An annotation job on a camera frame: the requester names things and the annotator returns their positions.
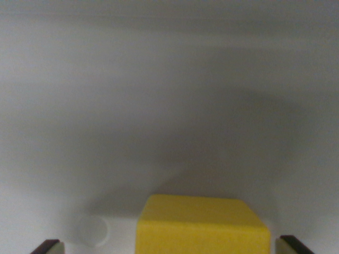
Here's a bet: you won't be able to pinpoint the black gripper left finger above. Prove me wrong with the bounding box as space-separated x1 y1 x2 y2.
30 239 65 254

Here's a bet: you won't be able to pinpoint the grey plastic bin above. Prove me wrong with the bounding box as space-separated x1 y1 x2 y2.
0 0 339 254

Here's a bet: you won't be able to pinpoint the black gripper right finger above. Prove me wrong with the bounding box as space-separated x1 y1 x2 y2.
275 235 315 254

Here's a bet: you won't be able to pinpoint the yellow cube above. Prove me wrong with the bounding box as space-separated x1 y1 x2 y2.
135 194 272 254

